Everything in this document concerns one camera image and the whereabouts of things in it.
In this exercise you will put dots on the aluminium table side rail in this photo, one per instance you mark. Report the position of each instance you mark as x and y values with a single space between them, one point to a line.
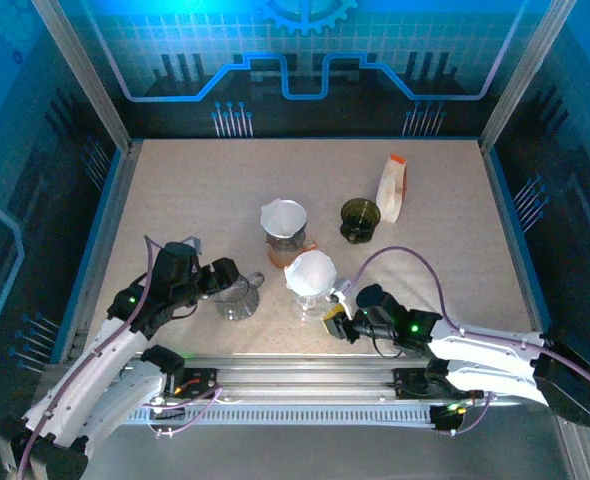
500 200
105 240

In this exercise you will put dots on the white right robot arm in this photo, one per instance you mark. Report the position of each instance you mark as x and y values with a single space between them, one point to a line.
485 340

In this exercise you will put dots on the orange glass coffee server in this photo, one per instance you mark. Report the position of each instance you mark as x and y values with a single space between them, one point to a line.
277 257

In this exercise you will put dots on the white paper coffee filter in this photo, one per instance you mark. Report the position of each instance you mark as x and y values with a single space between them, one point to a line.
282 220
310 272

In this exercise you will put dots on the smoke grey coffee dripper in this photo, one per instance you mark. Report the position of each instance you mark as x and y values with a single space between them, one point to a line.
285 244

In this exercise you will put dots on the dark green glass cup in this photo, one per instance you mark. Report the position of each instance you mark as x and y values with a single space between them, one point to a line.
360 215

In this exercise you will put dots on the small black circuit board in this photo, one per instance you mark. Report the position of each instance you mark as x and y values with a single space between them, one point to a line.
447 420

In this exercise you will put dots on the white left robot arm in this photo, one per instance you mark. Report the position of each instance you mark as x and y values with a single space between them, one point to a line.
100 360

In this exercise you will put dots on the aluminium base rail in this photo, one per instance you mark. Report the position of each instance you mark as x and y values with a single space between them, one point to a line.
300 380

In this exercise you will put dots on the grey glass coffee server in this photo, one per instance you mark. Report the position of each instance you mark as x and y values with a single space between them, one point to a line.
240 302

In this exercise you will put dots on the white orange filter package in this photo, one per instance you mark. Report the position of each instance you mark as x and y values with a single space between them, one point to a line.
390 190

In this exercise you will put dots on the aluminium frame post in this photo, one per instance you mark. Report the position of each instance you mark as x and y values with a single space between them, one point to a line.
525 75
85 75

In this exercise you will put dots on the clear glass coffee dripper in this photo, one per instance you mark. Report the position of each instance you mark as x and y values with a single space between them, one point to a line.
312 306

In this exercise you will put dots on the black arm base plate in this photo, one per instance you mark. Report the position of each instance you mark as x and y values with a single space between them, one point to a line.
407 384
200 382

